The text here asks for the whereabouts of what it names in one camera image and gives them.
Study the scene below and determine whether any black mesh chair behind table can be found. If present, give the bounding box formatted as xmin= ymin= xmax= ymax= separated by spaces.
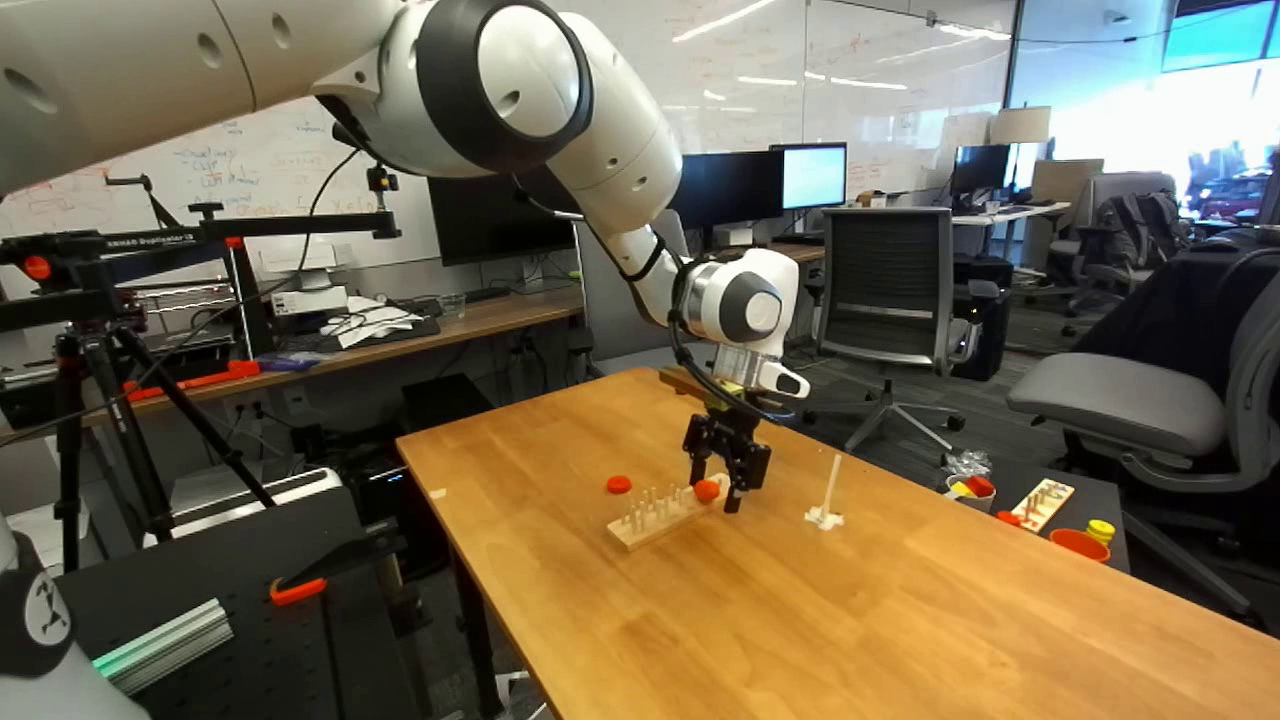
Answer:
xmin=816 ymin=207 xmax=959 ymax=453

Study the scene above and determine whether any long wooden desk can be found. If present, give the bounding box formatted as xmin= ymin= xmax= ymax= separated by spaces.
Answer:
xmin=78 ymin=241 xmax=834 ymax=415

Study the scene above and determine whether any orange cup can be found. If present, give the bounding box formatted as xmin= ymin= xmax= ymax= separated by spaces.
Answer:
xmin=1050 ymin=527 xmax=1113 ymax=559

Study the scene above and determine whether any wooden peg stand board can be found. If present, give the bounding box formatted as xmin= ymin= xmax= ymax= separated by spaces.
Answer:
xmin=607 ymin=476 xmax=724 ymax=547

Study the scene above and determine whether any black monitor on desk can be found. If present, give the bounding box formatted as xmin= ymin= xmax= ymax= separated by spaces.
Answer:
xmin=427 ymin=178 xmax=574 ymax=263

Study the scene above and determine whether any orange ring mid table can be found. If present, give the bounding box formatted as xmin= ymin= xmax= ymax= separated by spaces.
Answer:
xmin=603 ymin=476 xmax=633 ymax=498

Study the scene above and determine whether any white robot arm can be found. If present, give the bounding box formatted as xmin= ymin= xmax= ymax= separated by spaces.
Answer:
xmin=0 ymin=0 xmax=809 ymax=413

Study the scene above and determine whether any grey office chair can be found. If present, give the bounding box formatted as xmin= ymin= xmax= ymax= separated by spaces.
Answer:
xmin=1007 ymin=280 xmax=1280 ymax=626

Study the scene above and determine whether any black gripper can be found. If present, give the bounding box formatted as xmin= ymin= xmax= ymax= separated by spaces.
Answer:
xmin=683 ymin=413 xmax=770 ymax=513

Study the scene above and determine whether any black camera tripod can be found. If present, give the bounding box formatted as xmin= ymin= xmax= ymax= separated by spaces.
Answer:
xmin=0 ymin=204 xmax=396 ymax=567

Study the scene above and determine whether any lit computer monitor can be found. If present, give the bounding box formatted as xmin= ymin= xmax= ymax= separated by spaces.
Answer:
xmin=776 ymin=143 xmax=849 ymax=214

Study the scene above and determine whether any black low side table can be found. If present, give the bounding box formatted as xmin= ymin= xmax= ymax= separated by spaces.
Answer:
xmin=941 ymin=470 xmax=1127 ymax=574

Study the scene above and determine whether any clear acrylic peg stand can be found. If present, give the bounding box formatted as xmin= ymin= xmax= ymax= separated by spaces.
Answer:
xmin=804 ymin=453 xmax=844 ymax=532

